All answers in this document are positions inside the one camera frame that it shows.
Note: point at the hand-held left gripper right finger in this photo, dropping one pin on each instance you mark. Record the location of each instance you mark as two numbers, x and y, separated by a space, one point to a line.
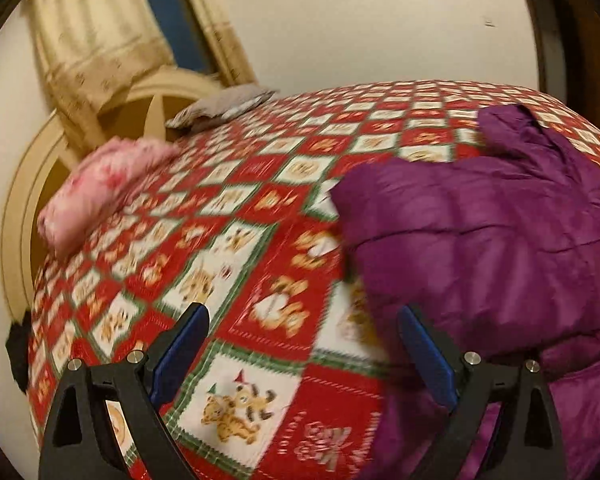
425 355

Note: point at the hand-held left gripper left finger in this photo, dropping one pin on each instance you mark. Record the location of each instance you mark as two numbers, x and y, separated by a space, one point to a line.
181 344

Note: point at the purple puffer jacket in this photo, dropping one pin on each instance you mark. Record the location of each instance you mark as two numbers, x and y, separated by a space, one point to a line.
480 240

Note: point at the red teddy bear printed bedspread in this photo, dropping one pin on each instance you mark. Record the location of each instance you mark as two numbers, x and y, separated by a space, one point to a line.
260 220

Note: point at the pink floral pillow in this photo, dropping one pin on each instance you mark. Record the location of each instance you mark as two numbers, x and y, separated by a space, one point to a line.
100 185

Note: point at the cream curved headboard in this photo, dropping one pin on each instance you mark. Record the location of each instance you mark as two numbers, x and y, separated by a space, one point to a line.
30 200

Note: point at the grey patterned pillow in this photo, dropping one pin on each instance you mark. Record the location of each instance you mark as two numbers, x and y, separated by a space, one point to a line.
220 105

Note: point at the narrow beige patterned curtain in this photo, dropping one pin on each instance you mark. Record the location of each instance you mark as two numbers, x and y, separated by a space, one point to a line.
215 25

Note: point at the wide beige patterned curtain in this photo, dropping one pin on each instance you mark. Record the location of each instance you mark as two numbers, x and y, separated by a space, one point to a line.
90 35

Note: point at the blue window pane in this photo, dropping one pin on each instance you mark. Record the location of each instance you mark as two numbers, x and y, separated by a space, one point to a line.
175 20

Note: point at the dark wooden door frame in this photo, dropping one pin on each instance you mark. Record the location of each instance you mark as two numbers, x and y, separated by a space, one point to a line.
545 30

